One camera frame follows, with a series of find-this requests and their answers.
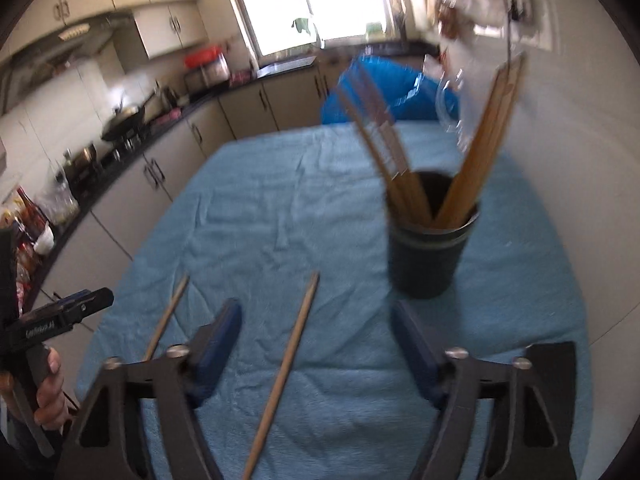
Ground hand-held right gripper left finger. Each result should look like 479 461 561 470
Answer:
55 297 244 480

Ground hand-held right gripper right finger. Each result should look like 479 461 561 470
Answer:
392 300 576 480

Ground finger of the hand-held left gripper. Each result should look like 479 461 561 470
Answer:
50 287 115 325

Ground black plastic chopstick holder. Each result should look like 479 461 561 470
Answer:
385 170 482 301

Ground person's left hand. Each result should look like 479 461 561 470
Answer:
31 347 69 437

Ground white bowl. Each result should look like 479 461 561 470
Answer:
31 224 57 255

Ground row of sauce bottles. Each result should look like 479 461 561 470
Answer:
0 186 43 281

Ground clear plastic bag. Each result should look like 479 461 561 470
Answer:
46 174 82 227

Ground dark cooking pot with lid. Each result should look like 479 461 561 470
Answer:
61 144 99 182

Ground black chair back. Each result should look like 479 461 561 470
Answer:
527 341 579 466

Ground beige lower kitchen cabinets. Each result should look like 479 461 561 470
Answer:
40 55 436 391

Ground light blue table cloth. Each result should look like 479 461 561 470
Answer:
75 122 594 480

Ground black wok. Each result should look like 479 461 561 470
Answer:
100 89 159 144

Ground black kitchen countertop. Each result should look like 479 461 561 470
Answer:
30 42 436 291

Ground clear glass pitcher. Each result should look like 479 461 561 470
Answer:
434 50 507 157

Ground range hood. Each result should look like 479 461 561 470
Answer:
0 12 137 117

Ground blue plastic bag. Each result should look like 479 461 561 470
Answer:
320 55 462 127

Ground steel pot with red lid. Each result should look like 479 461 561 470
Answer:
181 45 232 87

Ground steel kitchen sink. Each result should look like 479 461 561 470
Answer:
256 55 319 79

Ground bright kitchen window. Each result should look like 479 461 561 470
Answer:
229 0 397 59

